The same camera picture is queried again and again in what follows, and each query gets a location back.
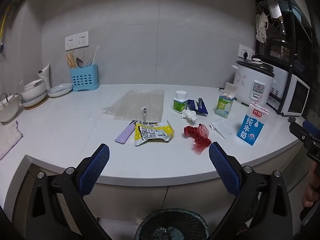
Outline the white tissue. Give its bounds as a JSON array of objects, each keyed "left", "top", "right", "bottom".
[{"left": 181, "top": 109, "right": 198, "bottom": 123}]

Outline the black metal rack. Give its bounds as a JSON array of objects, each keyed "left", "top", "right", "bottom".
[{"left": 255, "top": 0, "right": 320, "bottom": 117}]

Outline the person's right hand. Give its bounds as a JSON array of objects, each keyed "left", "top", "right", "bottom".
[{"left": 302, "top": 166, "right": 320, "bottom": 207}]

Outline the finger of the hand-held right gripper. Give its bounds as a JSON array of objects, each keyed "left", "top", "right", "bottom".
[
  {"left": 302, "top": 120, "right": 320, "bottom": 140},
  {"left": 289, "top": 122, "right": 312, "bottom": 145}
]

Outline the white chopstick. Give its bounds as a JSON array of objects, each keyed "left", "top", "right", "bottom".
[
  {"left": 92, "top": 45, "right": 100, "bottom": 65},
  {"left": 86, "top": 49, "right": 97, "bottom": 66}
]

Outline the white vented appliance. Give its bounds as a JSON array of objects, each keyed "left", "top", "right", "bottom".
[{"left": 265, "top": 64, "right": 292, "bottom": 110}]

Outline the purple-edged dish cloth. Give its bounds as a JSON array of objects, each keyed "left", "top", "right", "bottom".
[{"left": 0, "top": 120, "right": 24, "bottom": 161}]

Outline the green medicine box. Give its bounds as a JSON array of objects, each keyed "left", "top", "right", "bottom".
[{"left": 215, "top": 82, "right": 238, "bottom": 119}]

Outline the white mini oven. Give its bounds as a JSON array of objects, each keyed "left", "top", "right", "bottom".
[{"left": 280, "top": 75, "right": 311, "bottom": 117}]

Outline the white wall socket with plug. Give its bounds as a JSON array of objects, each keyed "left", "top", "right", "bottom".
[{"left": 238, "top": 44, "right": 256, "bottom": 62}]

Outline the kitchen cleaver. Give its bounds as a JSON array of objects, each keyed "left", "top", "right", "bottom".
[{"left": 268, "top": 0, "right": 287, "bottom": 34}]

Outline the blue and white milk carton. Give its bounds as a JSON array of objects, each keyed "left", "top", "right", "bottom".
[{"left": 236, "top": 100, "right": 269, "bottom": 146}]

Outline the white paper wrapper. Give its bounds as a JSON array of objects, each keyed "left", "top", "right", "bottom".
[{"left": 210, "top": 119, "right": 234, "bottom": 140}]

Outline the white green-label pill bottle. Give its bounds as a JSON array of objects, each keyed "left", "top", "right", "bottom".
[{"left": 173, "top": 91, "right": 188, "bottom": 113}]

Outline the white mesh cloth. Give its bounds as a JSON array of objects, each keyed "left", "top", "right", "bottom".
[{"left": 255, "top": 12, "right": 270, "bottom": 43}]

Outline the light blue basin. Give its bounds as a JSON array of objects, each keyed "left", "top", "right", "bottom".
[{"left": 275, "top": 1, "right": 303, "bottom": 23}]

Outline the yellow snack wrapper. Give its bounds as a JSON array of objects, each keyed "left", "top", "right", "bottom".
[{"left": 134, "top": 120, "right": 175, "bottom": 146}]

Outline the grey bowl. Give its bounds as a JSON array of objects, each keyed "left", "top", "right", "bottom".
[{"left": 0, "top": 92, "right": 22, "bottom": 123}]

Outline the steel pot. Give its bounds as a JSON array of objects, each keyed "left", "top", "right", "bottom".
[{"left": 267, "top": 36, "right": 288, "bottom": 58}]

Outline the white slanted jug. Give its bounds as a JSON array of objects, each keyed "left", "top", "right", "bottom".
[{"left": 38, "top": 63, "right": 51, "bottom": 84}]

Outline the red mesh net bag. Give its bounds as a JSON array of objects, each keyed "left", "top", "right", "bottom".
[{"left": 184, "top": 123, "right": 212, "bottom": 155}]

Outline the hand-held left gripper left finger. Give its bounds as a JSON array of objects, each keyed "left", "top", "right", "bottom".
[{"left": 26, "top": 143, "right": 110, "bottom": 240}]

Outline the white bowl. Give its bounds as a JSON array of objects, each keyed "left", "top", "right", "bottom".
[{"left": 21, "top": 79, "right": 48, "bottom": 103}]

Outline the purple lighter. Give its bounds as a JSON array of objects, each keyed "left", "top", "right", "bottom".
[{"left": 114, "top": 120, "right": 138, "bottom": 144}]

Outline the white plate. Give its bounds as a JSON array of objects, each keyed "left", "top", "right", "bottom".
[{"left": 21, "top": 95, "right": 49, "bottom": 108}]

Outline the dark blue foil packet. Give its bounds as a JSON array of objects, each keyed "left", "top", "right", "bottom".
[{"left": 187, "top": 98, "right": 209, "bottom": 116}]

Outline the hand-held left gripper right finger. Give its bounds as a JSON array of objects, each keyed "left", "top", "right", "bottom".
[{"left": 209, "top": 142, "right": 293, "bottom": 240}]

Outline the bundle of wooden chopsticks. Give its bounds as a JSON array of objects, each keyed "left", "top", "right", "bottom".
[{"left": 65, "top": 49, "right": 76, "bottom": 69}]

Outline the blue utensil holder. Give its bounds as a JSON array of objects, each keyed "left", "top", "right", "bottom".
[{"left": 70, "top": 64, "right": 100, "bottom": 92}]

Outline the wooden trivet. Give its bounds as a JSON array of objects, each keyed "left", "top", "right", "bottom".
[{"left": 24, "top": 102, "right": 43, "bottom": 111}]

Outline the yellow cable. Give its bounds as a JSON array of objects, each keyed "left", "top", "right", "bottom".
[{"left": 0, "top": 5, "right": 11, "bottom": 44}]

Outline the teal mesh waste basket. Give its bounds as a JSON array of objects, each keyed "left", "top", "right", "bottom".
[{"left": 134, "top": 208, "right": 210, "bottom": 240}]

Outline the blue-rimmed plate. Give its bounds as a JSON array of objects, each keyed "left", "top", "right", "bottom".
[{"left": 47, "top": 82, "right": 74, "bottom": 98}]

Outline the white flowered rice cooker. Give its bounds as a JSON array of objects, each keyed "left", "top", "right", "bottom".
[{"left": 232, "top": 58, "right": 276, "bottom": 105}]

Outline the clear bubble wrap sheet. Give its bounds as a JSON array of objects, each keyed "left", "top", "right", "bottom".
[{"left": 102, "top": 89, "right": 165, "bottom": 122}]

